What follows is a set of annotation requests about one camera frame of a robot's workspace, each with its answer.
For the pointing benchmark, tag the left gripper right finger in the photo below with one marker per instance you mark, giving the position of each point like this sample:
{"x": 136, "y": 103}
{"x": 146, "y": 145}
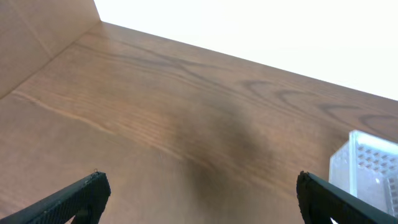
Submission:
{"x": 322, "y": 202}

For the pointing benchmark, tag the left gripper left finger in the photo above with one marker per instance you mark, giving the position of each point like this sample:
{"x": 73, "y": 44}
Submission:
{"x": 81, "y": 202}

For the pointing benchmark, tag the clear plastic basket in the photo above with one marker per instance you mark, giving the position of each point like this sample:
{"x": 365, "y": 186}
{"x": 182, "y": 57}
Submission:
{"x": 366, "y": 167}

